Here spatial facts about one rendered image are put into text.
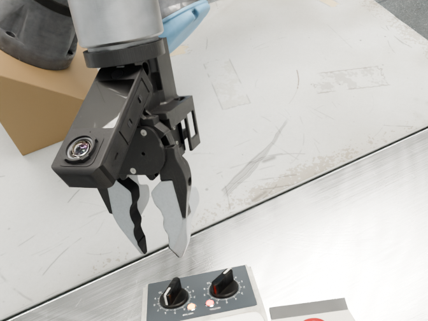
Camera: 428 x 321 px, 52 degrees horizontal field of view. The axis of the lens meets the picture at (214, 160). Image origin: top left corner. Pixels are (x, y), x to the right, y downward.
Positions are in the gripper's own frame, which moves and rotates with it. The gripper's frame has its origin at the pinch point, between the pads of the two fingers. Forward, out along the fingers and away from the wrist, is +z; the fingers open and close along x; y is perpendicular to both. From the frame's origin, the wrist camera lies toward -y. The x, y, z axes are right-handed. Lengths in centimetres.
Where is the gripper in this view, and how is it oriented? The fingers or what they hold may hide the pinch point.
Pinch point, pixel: (156, 248)
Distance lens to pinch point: 45.7
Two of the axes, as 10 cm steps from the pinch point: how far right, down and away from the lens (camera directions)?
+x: -9.3, 0.0, 3.7
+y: 3.4, -4.0, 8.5
